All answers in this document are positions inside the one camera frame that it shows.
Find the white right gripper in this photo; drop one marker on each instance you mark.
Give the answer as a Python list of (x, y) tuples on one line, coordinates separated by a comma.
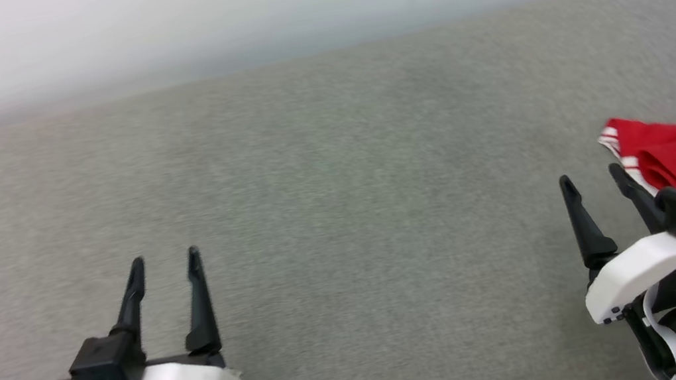
[(642, 272)]

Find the grey fabric sofa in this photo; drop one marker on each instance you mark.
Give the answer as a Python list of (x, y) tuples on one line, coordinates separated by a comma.
[(343, 182)]

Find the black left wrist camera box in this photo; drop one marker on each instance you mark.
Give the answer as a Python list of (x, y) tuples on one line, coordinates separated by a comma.
[(106, 365)]

